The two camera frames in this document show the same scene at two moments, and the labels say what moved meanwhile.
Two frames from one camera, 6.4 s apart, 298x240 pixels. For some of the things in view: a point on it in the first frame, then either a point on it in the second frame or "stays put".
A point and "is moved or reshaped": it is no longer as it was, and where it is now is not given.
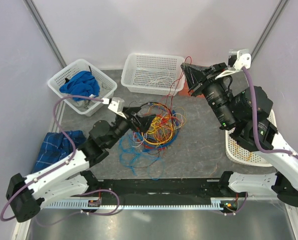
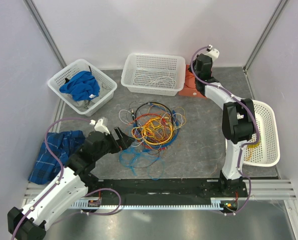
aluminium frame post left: [46, 32] stays put
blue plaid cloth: [56, 146] stays put
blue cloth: [83, 84] stays put
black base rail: [158, 191] stays put
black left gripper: [143, 123] to [125, 141]
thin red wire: [171, 86] is moved or reshaped
